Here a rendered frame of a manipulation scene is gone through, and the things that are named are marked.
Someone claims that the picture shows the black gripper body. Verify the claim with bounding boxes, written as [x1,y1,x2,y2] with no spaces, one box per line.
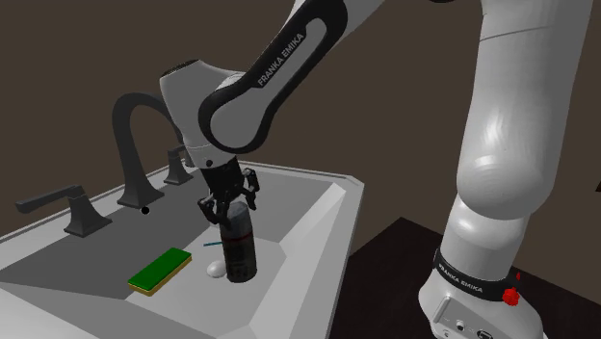
[198,156,247,201]

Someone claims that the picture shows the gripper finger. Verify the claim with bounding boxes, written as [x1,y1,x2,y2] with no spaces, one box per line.
[236,167,262,211]
[196,195,233,226]

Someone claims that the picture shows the dark spray can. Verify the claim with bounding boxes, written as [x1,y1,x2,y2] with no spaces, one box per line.
[219,200,259,284]

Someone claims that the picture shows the white egg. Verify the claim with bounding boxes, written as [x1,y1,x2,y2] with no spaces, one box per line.
[206,260,228,279]

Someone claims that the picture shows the grey sink basin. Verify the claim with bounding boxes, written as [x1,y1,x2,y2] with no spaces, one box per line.
[0,159,366,339]

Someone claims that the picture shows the green and yellow sponge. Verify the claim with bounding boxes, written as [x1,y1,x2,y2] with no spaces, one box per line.
[127,247,194,298]

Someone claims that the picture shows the dark curved faucet spout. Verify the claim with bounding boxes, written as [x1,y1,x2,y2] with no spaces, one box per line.
[111,91,187,211]

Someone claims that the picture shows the dark robot stand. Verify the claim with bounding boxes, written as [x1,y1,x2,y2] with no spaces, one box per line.
[328,216,601,339]

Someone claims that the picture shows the dark faucet handle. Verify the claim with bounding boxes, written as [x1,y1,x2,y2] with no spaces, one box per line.
[162,143,196,186]
[13,183,115,239]

